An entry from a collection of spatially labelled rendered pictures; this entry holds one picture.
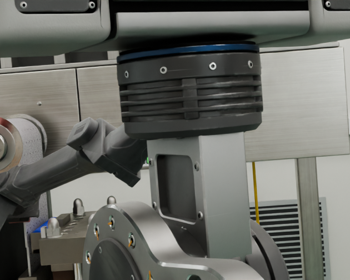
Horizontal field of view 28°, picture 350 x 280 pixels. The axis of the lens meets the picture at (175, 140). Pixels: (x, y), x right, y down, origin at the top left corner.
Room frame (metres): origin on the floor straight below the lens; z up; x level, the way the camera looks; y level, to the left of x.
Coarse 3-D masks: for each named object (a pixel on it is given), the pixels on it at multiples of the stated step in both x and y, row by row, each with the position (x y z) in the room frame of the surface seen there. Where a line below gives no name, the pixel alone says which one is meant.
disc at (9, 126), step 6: (0, 120) 1.63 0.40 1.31; (6, 120) 1.63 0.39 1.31; (6, 126) 1.63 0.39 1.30; (12, 126) 1.63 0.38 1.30; (12, 132) 1.63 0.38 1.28; (18, 132) 1.63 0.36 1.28; (18, 138) 1.63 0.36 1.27; (18, 144) 1.63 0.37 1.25; (18, 150) 1.63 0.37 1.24; (18, 156) 1.63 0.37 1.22; (12, 162) 1.63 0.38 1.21; (18, 162) 1.63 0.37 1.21; (6, 168) 1.63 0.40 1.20
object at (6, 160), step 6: (0, 126) 1.63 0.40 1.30; (0, 132) 1.63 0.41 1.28; (6, 132) 1.63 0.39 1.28; (6, 138) 1.63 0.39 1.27; (12, 138) 1.62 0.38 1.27; (12, 144) 1.62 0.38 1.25; (12, 150) 1.62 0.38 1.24; (6, 156) 1.63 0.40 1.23; (12, 156) 1.63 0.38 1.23; (0, 162) 1.63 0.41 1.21; (6, 162) 1.63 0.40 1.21; (0, 168) 1.63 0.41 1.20
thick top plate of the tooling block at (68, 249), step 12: (72, 216) 1.92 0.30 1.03; (84, 216) 1.90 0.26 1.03; (72, 228) 1.71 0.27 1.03; (84, 228) 1.70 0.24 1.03; (48, 240) 1.59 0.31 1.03; (60, 240) 1.59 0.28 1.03; (72, 240) 1.59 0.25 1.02; (84, 240) 1.59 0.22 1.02; (48, 252) 1.59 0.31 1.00; (60, 252) 1.59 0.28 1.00; (72, 252) 1.59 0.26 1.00; (48, 264) 1.59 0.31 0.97
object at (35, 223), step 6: (42, 198) 1.82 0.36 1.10; (42, 204) 1.81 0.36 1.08; (42, 210) 1.81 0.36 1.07; (42, 216) 1.80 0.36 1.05; (24, 222) 1.63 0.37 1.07; (30, 222) 1.67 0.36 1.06; (36, 222) 1.73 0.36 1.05; (42, 222) 1.80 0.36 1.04; (24, 228) 1.63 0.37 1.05; (30, 228) 1.67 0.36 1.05; (36, 228) 1.73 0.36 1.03; (24, 234) 1.63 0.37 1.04; (30, 234) 1.66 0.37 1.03; (30, 240) 1.66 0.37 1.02
